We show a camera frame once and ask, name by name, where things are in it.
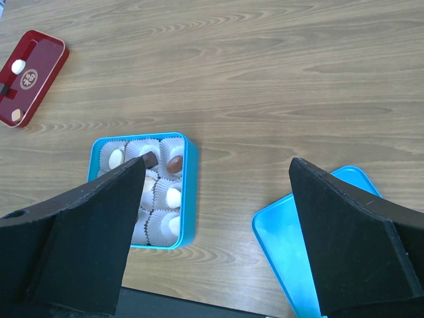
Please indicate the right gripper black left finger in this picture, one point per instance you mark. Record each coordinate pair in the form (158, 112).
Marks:
(67, 255)

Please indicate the small beige chocolate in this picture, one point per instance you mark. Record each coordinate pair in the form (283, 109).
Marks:
(16, 115)

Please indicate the red lacquer tray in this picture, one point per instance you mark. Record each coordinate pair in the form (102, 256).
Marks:
(45, 56)

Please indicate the dark square chocolate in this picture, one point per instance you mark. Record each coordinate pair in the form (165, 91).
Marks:
(150, 160)
(3, 89)

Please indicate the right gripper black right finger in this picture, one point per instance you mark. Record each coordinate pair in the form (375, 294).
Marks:
(399, 256)

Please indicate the teal tin lid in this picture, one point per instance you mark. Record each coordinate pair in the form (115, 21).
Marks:
(281, 238)

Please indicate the white almond chocolate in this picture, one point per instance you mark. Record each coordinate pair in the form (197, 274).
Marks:
(173, 198)

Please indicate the beige square chocolate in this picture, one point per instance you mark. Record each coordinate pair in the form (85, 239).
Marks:
(149, 184)

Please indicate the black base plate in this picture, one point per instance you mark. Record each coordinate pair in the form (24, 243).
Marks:
(136, 303)

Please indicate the teal square tin box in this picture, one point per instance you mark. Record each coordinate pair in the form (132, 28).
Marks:
(157, 226)

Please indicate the dark oval chocolate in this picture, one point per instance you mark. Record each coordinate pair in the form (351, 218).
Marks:
(175, 165)

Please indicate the white oval chocolate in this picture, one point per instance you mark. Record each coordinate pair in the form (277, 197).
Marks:
(116, 158)
(18, 66)

